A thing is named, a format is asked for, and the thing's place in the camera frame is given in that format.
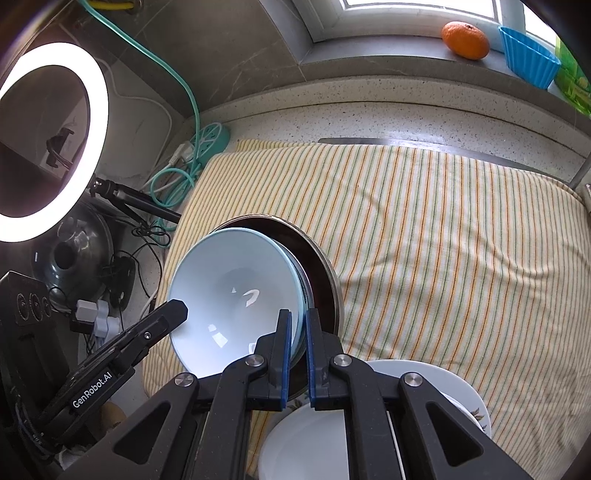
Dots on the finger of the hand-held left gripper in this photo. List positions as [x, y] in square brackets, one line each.
[157, 327]

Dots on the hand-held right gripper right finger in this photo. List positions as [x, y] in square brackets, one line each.
[311, 355]

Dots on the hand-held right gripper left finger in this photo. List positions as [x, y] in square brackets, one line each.
[286, 355]

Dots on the small steel bowl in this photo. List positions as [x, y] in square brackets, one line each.
[307, 288]

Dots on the white bowl with teal outside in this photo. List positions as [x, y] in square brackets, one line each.
[221, 300]

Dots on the large steel bowl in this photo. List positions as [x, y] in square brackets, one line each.
[325, 286]

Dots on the white plate with grey leaves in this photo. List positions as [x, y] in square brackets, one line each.
[304, 443]

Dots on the floral plate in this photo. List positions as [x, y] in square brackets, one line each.
[478, 415]

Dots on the black stand base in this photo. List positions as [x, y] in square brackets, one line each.
[125, 277]

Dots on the round steel lid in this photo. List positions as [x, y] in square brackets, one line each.
[87, 240]

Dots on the black tripod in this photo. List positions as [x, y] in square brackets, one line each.
[138, 203]

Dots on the striped cloth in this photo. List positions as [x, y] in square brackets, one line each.
[438, 254]

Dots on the teal power strip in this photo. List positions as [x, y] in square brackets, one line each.
[214, 138]

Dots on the orange fruit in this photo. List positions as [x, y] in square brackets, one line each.
[464, 40]

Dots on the blue fluted cup mould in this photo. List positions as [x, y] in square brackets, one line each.
[526, 60]

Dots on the green dish soap bottle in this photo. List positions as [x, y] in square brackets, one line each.
[575, 87]

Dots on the white window frame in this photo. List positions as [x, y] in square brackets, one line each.
[323, 18]

